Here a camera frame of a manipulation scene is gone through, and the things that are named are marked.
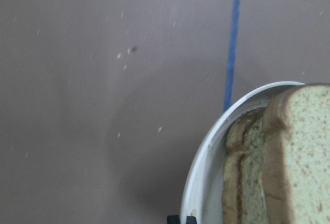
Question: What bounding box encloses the white round plate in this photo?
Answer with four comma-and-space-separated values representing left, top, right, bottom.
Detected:
179, 81, 300, 223

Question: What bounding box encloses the bread slice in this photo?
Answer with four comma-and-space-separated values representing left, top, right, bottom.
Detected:
262, 84, 329, 223
222, 108, 269, 223

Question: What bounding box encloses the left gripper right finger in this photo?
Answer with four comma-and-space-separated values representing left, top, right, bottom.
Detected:
186, 216, 197, 224

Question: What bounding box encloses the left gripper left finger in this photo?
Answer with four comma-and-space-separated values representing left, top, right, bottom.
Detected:
167, 215, 180, 224

